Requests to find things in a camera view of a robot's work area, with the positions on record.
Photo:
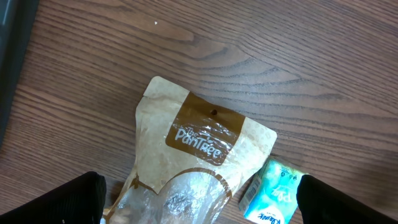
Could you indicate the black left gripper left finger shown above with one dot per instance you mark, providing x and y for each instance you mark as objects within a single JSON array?
[{"x": 80, "y": 200}]

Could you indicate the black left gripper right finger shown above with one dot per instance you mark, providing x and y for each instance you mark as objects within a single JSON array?
[{"x": 320, "y": 203}]

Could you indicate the teal tissue packet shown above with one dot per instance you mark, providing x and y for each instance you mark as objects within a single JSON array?
[{"x": 271, "y": 197}]

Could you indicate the white packet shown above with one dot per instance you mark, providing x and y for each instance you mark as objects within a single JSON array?
[{"x": 191, "y": 158}]

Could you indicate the grey plastic mesh basket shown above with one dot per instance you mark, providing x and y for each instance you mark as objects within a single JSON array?
[{"x": 17, "y": 19}]

